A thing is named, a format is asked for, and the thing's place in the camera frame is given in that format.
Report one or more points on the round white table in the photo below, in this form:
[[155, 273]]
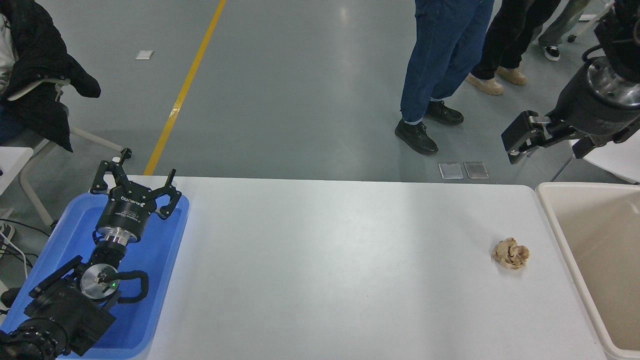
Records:
[[617, 160]]

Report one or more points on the white paper scrap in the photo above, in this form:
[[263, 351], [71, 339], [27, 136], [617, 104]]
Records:
[[144, 54]]

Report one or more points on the clear square floor plate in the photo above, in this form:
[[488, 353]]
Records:
[[476, 170], [451, 170]]

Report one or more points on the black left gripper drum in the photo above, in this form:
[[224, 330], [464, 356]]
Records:
[[124, 210]]

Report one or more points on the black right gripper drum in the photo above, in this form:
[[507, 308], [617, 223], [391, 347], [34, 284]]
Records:
[[585, 112]]

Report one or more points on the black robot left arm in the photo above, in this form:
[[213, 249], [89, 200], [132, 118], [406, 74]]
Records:
[[60, 310]]

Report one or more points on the large pale plastic bin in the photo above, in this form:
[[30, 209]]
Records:
[[600, 240]]

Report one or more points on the white chair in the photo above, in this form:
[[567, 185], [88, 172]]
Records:
[[35, 165]]

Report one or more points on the tan paper ball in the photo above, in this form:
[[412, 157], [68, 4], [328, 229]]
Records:
[[511, 253]]

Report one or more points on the small white side table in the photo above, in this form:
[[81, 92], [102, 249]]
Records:
[[12, 167]]

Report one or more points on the blue plastic tray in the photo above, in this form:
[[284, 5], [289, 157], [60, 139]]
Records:
[[155, 260]]

